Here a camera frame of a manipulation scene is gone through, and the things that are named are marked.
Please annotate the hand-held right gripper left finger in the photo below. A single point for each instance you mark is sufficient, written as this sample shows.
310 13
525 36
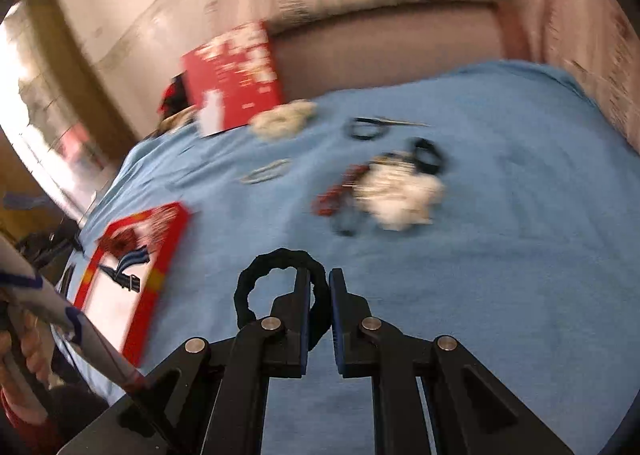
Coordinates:
304 315

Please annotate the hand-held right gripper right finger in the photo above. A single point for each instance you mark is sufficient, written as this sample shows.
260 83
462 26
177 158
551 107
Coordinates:
336 320

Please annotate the black fabric scrunchie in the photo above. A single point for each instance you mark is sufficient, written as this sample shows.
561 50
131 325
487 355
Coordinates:
244 285
430 167

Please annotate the red dotted scrunchie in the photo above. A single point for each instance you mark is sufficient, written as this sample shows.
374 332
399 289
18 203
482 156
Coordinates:
125 240

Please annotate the red cardboard box tray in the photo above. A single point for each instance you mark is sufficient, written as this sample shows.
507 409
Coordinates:
165 280

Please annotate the white dotted scrunchie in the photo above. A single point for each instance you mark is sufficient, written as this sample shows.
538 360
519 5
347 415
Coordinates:
400 200

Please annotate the person's left forearm red sleeve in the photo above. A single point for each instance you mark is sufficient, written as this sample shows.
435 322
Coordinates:
25 430

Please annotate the person's left hand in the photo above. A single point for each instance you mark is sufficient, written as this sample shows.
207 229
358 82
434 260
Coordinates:
39 355

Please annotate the window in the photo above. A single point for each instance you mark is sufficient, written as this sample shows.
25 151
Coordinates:
45 100

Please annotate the beige cloth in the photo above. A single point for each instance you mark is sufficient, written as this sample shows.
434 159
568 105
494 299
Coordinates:
175 122

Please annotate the black and red garment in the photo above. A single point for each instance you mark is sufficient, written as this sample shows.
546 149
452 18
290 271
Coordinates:
172 95

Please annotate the white fluffy scrunchie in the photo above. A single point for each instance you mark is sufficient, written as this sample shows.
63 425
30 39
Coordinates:
280 122

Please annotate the metal hairpin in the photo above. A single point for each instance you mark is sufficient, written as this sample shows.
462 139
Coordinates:
410 123

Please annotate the red box lid white print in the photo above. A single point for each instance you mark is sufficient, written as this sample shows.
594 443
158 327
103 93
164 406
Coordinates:
235 85

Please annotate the grey padded headboard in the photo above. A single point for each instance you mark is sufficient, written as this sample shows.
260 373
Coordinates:
390 55

